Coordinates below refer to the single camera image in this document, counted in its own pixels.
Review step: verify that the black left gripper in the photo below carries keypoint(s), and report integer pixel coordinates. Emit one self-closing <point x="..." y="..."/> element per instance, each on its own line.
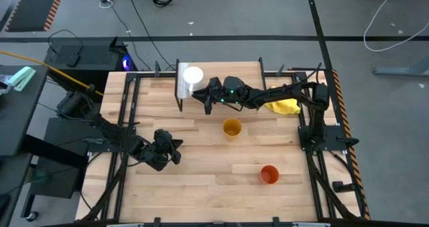
<point x="162" y="146"/>

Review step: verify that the black aluminium table frame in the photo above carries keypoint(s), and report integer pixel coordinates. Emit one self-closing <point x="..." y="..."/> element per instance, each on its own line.
<point x="131" y="77"/>

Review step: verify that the black equipment box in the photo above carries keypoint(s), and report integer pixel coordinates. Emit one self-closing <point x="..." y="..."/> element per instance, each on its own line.
<point x="53" y="178"/>

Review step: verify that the grey metal stand foot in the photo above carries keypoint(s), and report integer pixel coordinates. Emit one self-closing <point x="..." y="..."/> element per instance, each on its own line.
<point x="399" y="71"/>

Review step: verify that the yellow cloth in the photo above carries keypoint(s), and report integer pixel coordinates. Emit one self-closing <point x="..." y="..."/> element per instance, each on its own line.
<point x="285" y="107"/>

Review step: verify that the black orange hazard strip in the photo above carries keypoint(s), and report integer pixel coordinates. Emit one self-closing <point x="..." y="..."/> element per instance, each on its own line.
<point x="336" y="83"/>

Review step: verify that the black frame clamp lever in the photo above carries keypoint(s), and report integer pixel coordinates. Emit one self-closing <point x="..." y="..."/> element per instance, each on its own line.
<point x="157" y="69"/>
<point x="281" y="70"/>

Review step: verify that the black clamp knob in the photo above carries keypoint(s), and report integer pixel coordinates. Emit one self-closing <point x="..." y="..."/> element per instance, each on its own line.
<point x="340" y="187"/>

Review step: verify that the black computer tower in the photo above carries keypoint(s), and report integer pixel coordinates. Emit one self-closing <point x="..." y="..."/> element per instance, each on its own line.
<point x="97" y="56"/>

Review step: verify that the wooden shelf with black legs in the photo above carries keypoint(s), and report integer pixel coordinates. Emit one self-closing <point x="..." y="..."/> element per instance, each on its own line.
<point x="218" y="69"/>

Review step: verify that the clear plastic packet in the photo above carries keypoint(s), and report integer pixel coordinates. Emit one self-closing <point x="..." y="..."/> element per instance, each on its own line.
<point x="4" y="84"/>

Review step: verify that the black desk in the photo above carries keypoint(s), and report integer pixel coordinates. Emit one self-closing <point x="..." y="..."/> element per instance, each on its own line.
<point x="16" y="120"/>

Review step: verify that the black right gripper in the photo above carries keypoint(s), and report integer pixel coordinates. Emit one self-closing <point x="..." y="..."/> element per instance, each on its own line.
<point x="214" y="91"/>

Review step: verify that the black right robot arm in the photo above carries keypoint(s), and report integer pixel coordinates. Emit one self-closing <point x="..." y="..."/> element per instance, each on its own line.
<point x="285" y="91"/>

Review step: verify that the black mat with orange stripes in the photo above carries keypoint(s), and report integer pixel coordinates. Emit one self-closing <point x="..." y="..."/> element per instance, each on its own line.
<point x="33" y="6"/>

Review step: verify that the yellow plastic cup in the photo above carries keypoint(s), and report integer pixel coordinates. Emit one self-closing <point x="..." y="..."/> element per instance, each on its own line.
<point x="232" y="131"/>

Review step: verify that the orange plastic cup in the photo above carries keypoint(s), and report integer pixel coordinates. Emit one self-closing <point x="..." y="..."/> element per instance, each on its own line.
<point x="268" y="176"/>

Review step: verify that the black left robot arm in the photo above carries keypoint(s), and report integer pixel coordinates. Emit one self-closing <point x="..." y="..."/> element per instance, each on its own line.
<point x="100" y="123"/>

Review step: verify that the black caster wheel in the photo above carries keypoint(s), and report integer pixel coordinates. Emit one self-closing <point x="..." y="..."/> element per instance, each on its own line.
<point x="32" y="216"/>

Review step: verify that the teal stapler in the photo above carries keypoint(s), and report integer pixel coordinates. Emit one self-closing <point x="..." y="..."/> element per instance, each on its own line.
<point x="21" y="78"/>

